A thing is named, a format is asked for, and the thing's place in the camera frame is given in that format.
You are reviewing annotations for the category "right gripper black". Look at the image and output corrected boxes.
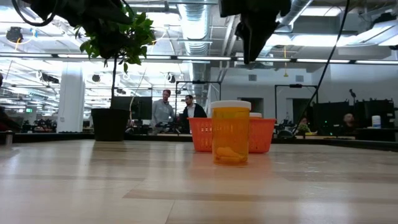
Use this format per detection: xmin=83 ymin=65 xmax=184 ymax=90
xmin=218 ymin=0 xmax=292 ymax=65

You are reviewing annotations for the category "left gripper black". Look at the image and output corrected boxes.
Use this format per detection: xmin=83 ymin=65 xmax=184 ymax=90
xmin=71 ymin=0 xmax=133 ymax=60

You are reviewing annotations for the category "orange plastic basket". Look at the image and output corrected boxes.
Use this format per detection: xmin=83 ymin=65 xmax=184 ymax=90
xmin=187 ymin=117 xmax=277 ymax=154

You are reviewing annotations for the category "long ceiling light strip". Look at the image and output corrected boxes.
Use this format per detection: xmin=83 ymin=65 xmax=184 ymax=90
xmin=0 ymin=53 xmax=53 ymax=58
xmin=236 ymin=57 xmax=292 ymax=63
xmin=57 ymin=54 xmax=172 ymax=60
xmin=355 ymin=60 xmax=398 ymax=65
xmin=295 ymin=58 xmax=351 ymax=64
xmin=177 ymin=55 xmax=233 ymax=61

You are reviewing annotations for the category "white column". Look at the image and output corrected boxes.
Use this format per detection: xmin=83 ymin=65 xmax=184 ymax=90
xmin=57 ymin=62 xmax=86 ymax=134

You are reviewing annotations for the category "black computer monitor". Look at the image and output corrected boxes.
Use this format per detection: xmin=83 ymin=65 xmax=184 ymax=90
xmin=354 ymin=98 xmax=396 ymax=131
xmin=312 ymin=101 xmax=352 ymax=134
xmin=111 ymin=96 xmax=154 ymax=121

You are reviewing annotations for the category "green plant in black pot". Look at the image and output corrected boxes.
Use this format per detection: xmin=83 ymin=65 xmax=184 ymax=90
xmin=73 ymin=4 xmax=157 ymax=142

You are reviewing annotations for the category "person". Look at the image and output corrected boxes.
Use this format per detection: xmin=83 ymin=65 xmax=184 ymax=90
xmin=151 ymin=89 xmax=175 ymax=133
xmin=179 ymin=94 xmax=208 ymax=131
xmin=341 ymin=113 xmax=357 ymax=128
xmin=297 ymin=116 xmax=312 ymax=135

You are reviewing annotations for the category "silver ventilation duct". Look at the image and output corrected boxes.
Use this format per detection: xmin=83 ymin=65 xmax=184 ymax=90
xmin=278 ymin=0 xmax=313 ymax=26
xmin=177 ymin=0 xmax=213 ymax=94

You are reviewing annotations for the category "yellow hanging cord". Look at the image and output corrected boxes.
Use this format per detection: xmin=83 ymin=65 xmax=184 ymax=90
xmin=282 ymin=45 xmax=289 ymax=78

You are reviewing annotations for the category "black cable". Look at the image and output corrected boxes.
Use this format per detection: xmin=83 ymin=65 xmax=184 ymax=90
xmin=293 ymin=0 xmax=351 ymax=134
xmin=11 ymin=0 xmax=60 ymax=27

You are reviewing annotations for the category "black aluminium table frame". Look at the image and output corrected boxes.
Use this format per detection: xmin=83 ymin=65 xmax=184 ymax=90
xmin=0 ymin=132 xmax=398 ymax=152

